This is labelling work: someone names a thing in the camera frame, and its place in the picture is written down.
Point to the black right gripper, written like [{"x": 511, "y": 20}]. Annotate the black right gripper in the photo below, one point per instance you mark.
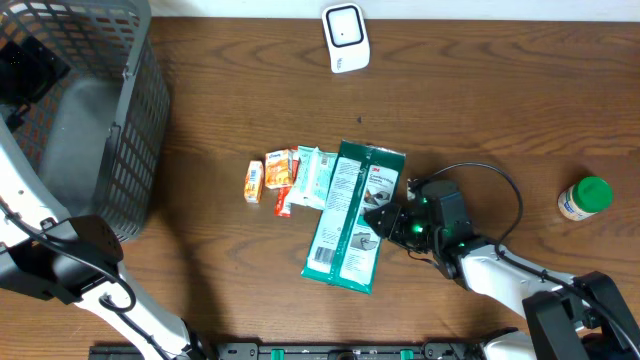
[{"x": 392, "y": 227}]

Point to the green 3M package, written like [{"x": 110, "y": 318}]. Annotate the green 3M package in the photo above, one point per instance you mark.
[{"x": 344, "y": 250}]

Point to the white toilet wipes pack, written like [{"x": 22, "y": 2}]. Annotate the white toilet wipes pack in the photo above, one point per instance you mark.
[{"x": 313, "y": 178}]

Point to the red snack packet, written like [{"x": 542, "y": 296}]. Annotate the red snack packet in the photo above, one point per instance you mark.
[{"x": 283, "y": 206}]

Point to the orange white tissue pack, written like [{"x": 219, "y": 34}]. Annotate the orange white tissue pack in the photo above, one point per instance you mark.
[{"x": 278, "y": 168}]

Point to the green lid seasoning jar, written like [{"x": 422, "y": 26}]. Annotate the green lid seasoning jar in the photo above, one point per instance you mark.
[{"x": 587, "y": 197}]

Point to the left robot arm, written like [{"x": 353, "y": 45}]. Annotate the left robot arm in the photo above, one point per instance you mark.
[{"x": 80, "y": 261}]

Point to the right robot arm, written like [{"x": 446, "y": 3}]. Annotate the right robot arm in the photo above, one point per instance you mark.
[{"x": 568, "y": 317}]

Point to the white barcode scanner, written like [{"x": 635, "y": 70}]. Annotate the white barcode scanner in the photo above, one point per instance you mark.
[{"x": 346, "y": 37}]

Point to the grey plastic mesh basket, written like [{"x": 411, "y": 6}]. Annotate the grey plastic mesh basket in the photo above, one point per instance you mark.
[{"x": 84, "y": 108}]

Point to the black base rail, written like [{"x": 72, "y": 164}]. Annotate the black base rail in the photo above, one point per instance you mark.
[{"x": 437, "y": 350}]

